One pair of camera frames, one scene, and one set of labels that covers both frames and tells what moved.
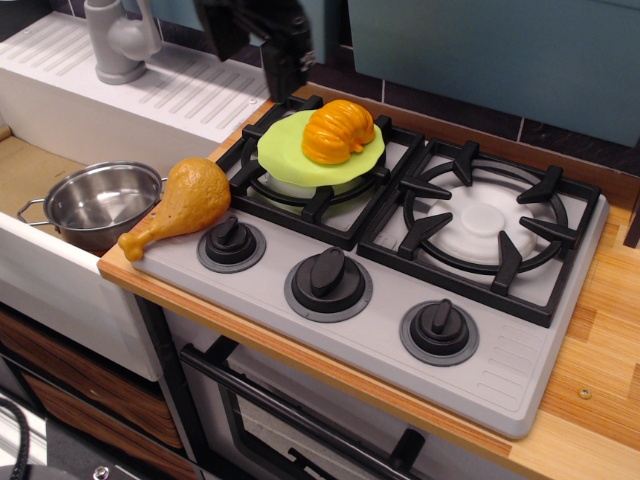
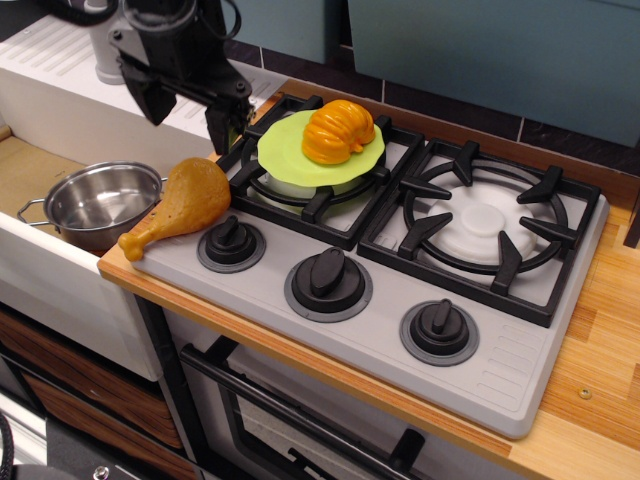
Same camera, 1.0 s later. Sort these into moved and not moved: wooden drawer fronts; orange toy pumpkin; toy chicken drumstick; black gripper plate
Moved: black gripper plate
Not moved: orange toy pumpkin; wooden drawer fronts; toy chicken drumstick
